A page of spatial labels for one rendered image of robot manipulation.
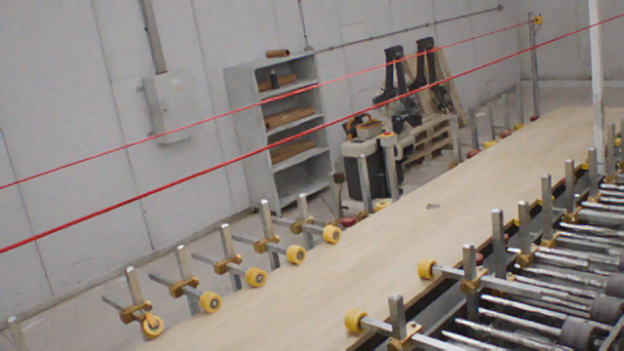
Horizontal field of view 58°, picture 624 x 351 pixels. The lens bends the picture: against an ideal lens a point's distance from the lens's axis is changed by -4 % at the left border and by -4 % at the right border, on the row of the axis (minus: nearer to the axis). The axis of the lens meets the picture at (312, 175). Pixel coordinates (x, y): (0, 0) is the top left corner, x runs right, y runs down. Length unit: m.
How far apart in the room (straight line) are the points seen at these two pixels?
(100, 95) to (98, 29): 0.56
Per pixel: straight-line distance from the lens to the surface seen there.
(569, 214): 3.11
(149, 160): 5.52
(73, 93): 5.19
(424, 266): 2.42
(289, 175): 6.54
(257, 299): 2.52
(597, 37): 3.67
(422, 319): 2.46
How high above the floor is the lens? 2.06
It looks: 17 degrees down
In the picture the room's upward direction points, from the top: 10 degrees counter-clockwise
